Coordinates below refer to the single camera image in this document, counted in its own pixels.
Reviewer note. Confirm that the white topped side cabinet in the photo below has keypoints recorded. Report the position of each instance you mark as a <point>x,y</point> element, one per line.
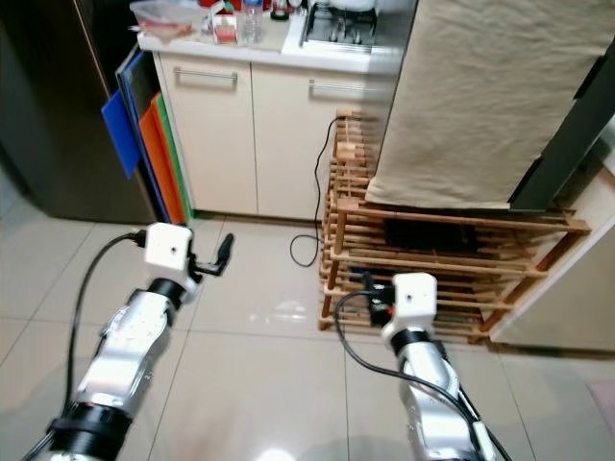
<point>567,279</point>

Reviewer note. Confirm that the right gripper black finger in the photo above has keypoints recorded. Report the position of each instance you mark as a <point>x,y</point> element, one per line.
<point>363,283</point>

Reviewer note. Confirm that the green plastic board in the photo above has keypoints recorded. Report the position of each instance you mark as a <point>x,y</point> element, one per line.
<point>173,144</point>

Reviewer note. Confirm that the blue plastic board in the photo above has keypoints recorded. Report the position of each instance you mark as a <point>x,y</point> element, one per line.
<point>118,134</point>

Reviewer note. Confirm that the cream kitchen cabinet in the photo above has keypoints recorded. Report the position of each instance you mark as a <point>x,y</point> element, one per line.
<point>216,144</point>

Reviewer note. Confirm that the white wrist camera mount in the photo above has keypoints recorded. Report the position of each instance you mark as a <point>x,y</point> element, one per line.
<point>413,298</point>
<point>168,248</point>

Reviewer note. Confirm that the steel gas stove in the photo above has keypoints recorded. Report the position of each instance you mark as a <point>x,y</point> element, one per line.
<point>336,32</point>

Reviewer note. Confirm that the red kitchen appliance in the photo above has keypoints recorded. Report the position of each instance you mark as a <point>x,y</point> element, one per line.
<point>209,4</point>

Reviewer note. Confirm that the small steel fridge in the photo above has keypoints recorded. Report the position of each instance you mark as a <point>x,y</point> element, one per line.
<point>557,154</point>

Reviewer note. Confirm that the tall dark grey appliance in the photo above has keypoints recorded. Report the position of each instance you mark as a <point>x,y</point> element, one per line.
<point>58,115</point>

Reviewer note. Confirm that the small red white carton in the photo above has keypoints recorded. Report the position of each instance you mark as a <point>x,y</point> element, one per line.
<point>224,32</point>

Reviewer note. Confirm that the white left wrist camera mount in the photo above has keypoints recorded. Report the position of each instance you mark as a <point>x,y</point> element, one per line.
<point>168,248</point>

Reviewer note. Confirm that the clear blue capped water bottle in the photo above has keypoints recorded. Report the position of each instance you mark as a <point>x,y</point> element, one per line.
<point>252,27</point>

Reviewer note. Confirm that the clear plastic food container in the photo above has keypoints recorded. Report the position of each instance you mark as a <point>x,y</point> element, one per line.
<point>163,21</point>

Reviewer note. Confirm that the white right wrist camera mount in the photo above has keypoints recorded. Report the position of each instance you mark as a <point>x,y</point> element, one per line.
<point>413,298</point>

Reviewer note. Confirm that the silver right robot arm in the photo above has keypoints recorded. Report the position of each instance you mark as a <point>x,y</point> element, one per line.
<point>428,384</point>

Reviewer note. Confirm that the pink floor mat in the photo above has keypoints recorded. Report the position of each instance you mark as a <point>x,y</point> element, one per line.
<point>603,403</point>

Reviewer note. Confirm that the dark navy board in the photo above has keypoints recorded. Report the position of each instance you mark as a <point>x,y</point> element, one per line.
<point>139,77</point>

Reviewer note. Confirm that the white lidded cooking pot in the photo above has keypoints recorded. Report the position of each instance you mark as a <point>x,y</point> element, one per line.
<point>349,5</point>

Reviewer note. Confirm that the beige wrinkled cloth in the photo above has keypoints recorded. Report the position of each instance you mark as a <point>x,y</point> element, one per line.
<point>471,96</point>

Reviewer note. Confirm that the wooden slatted rack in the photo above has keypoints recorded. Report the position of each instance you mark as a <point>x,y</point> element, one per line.
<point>349,205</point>

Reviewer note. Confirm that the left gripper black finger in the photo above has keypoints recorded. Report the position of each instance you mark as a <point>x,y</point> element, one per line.
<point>224,252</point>

